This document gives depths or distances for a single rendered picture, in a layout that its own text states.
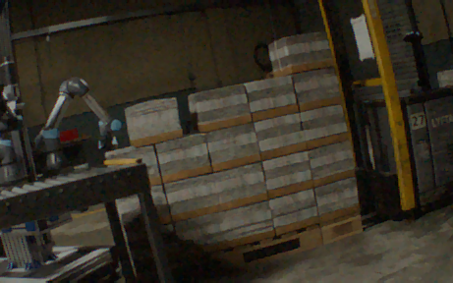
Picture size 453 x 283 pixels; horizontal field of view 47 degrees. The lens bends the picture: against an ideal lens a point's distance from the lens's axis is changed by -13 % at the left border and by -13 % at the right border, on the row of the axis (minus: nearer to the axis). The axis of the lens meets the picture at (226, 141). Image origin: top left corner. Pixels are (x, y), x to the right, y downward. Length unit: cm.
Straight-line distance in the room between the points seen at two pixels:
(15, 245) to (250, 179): 156
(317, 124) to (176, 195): 94
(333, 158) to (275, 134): 40
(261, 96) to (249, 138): 25
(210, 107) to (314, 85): 64
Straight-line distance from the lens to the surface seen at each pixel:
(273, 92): 342
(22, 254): 360
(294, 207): 349
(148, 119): 329
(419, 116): 367
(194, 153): 332
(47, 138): 361
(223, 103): 335
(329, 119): 354
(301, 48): 351
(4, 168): 325
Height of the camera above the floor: 99
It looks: 4 degrees down
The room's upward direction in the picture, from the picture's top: 12 degrees counter-clockwise
